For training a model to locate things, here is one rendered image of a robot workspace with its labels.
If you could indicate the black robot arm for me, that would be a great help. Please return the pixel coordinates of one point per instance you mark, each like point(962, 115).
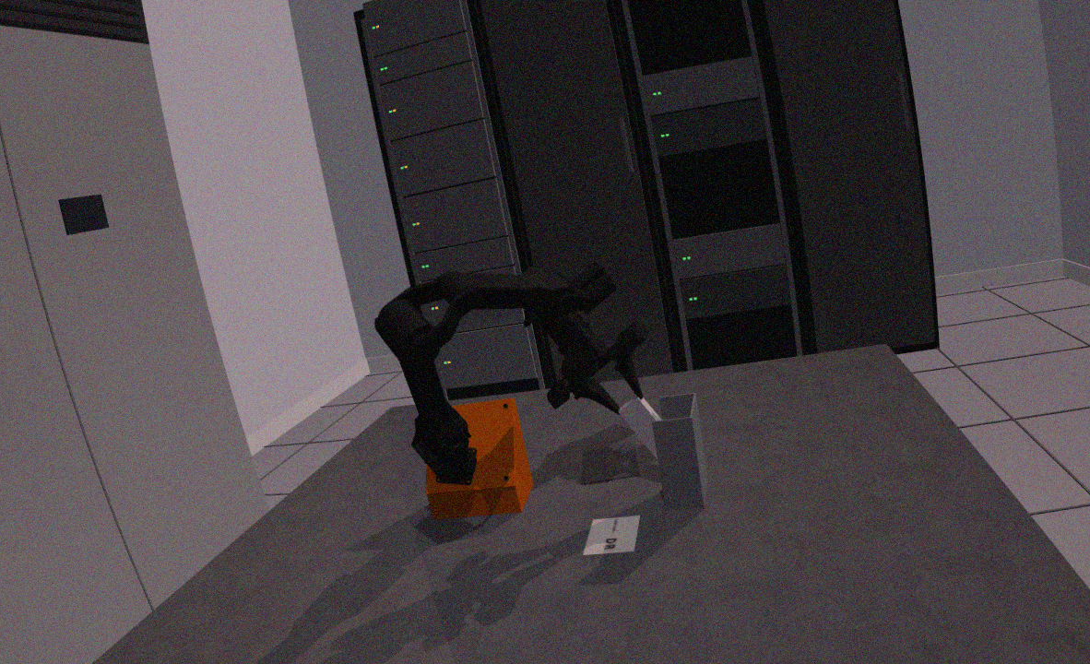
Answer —
point(441, 433)

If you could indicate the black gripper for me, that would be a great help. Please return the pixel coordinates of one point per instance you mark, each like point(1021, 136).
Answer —
point(621, 352)

